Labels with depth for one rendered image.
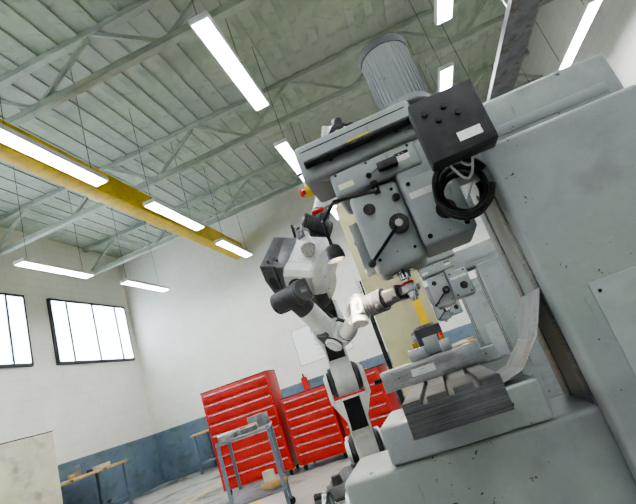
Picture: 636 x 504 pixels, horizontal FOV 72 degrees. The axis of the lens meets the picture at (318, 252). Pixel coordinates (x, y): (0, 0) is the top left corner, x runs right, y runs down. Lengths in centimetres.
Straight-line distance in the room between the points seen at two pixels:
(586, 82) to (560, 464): 122
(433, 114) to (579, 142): 45
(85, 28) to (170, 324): 792
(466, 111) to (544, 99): 41
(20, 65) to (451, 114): 669
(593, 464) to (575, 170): 84
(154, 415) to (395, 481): 1165
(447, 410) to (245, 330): 1067
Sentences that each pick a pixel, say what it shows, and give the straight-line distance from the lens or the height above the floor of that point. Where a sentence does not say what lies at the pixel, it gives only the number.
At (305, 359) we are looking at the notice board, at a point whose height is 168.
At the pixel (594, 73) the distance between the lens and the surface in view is 185.
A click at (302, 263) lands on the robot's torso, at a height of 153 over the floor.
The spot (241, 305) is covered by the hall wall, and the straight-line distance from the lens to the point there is 1172.
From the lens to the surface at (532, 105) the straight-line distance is 176.
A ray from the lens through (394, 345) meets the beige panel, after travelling 336.
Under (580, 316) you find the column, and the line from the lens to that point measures 146.
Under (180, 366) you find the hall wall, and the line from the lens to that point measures 1248.
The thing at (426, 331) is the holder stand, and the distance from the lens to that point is 208.
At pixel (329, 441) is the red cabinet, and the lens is 652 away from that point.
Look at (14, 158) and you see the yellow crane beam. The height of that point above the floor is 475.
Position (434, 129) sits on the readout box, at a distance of 141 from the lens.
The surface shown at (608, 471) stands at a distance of 157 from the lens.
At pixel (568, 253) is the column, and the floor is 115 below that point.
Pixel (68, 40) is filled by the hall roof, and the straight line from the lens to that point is 719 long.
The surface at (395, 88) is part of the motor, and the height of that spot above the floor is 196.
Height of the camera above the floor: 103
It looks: 16 degrees up
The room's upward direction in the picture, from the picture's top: 19 degrees counter-clockwise
